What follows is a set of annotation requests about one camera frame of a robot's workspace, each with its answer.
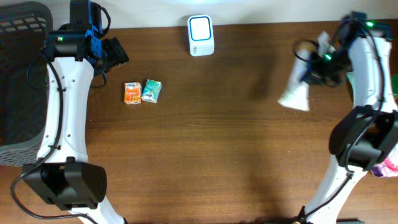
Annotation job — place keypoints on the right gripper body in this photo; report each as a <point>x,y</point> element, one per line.
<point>323,65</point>

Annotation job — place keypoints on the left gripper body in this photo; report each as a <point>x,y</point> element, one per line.
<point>114,55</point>

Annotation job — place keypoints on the green wet wipes pack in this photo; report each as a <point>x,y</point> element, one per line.
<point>350,81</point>

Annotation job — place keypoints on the white tube with cork cap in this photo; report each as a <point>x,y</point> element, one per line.
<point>295,95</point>

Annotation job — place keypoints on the orange tissue pack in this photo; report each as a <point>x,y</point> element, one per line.
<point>132,93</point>

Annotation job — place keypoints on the teal tissue pack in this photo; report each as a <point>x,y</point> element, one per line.
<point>151,91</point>

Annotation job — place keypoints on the green lid jar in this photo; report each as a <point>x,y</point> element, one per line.
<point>394,83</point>

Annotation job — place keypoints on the red purple tissue pack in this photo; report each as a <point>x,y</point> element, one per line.
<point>387,168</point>

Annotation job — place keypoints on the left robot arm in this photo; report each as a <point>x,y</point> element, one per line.
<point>61,175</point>

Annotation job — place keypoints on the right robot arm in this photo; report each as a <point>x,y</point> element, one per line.
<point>368,133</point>

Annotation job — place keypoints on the white barcode scanner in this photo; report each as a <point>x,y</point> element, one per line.
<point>200,35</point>

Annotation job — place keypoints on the grey plastic mesh basket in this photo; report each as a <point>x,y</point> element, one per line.
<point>24,27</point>

